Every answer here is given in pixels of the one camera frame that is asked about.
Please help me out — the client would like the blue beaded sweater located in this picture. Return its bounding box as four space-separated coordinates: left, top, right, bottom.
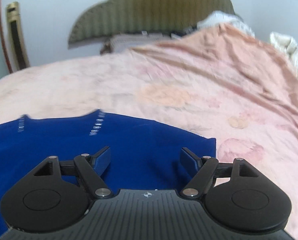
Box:
0 110 216 236

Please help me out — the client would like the pink bed sheet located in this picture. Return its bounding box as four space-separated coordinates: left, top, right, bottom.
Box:
0 49 298 239

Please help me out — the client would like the peach blanket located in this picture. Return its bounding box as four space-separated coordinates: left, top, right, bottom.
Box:
132 24 298 129

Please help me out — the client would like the gold tower air conditioner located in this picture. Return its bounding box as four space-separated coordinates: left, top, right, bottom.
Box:
6 1 30 70

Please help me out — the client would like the cream crumpled blanket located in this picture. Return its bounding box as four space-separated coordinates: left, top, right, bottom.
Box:
269 32 298 77

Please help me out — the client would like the brown striped pillow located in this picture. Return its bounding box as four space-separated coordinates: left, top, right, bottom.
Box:
100 34 171 55

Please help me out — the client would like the white quilt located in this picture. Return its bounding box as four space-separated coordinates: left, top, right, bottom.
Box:
196 11 255 37

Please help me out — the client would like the olive padded headboard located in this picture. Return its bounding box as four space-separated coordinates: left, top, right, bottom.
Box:
67 0 235 46

